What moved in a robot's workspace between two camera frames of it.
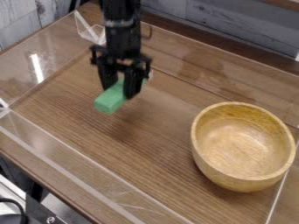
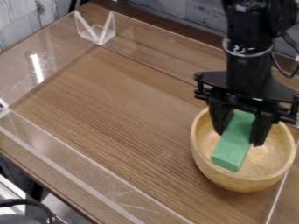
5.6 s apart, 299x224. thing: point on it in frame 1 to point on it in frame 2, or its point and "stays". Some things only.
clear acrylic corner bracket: [92, 33] stays
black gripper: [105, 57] to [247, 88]
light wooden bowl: [243, 145] stays
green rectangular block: [112, 98] to [234, 142]
